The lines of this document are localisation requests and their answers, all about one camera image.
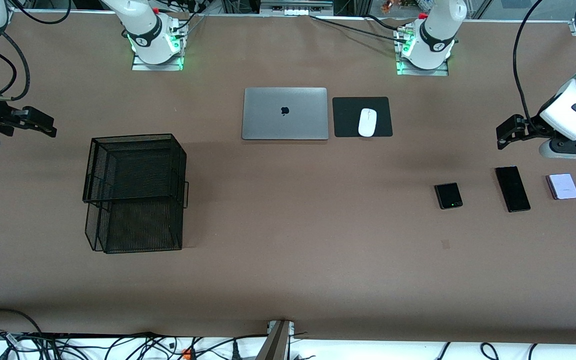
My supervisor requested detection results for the silver closed laptop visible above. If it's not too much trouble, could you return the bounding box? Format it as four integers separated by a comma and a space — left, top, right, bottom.
241, 87, 329, 141

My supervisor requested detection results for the white computer mouse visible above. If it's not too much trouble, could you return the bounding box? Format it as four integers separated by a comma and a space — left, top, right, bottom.
358, 108, 378, 138

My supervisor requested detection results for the black mouse pad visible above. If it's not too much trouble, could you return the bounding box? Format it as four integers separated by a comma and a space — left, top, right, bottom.
332, 96, 394, 138

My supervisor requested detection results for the black cable across table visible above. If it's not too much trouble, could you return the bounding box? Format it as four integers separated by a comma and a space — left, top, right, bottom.
309, 15, 407, 44

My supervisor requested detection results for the aluminium camera mount post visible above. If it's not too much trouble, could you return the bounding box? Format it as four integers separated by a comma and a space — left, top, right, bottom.
255, 320, 296, 360

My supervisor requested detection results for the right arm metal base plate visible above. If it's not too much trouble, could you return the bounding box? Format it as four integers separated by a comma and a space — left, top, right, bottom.
132, 54, 185, 72

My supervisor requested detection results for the long black smartphone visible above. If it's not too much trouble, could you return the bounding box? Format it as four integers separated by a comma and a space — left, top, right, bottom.
494, 166, 532, 213

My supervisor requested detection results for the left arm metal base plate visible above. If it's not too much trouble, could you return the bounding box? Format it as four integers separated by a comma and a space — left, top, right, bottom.
397, 61, 450, 77

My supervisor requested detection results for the small black flip phone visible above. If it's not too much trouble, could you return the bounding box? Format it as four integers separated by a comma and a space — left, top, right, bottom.
434, 182, 464, 210

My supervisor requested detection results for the white power strip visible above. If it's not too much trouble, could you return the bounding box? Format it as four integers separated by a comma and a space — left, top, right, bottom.
260, 0, 334, 16

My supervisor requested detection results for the thick black floor cable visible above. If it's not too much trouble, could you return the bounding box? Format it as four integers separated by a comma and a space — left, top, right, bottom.
0, 308, 44, 337

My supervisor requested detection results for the lavender flip phone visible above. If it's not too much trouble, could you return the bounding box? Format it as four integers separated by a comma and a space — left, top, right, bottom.
546, 173, 576, 201

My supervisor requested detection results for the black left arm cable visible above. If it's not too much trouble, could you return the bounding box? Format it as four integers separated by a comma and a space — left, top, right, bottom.
512, 0, 576, 127

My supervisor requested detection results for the black wire mesh tray rack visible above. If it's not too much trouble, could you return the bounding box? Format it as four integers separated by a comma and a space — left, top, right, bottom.
82, 133, 190, 255

